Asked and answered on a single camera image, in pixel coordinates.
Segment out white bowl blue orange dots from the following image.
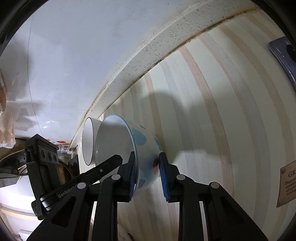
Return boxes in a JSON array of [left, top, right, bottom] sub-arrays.
[[95, 114, 163, 203]]

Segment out blue smartphone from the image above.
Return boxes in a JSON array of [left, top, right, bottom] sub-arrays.
[[268, 36, 296, 89]]

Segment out colourful fruit wall sticker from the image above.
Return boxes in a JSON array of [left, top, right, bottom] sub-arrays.
[[47, 139, 70, 155]]

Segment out brown label card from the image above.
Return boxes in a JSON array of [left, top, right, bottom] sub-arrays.
[[276, 161, 296, 207]]

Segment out striped table mat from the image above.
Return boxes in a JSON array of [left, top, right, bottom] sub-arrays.
[[105, 11, 295, 240]]

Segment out white bowl black rim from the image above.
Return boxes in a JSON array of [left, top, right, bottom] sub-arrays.
[[82, 117, 101, 166]]

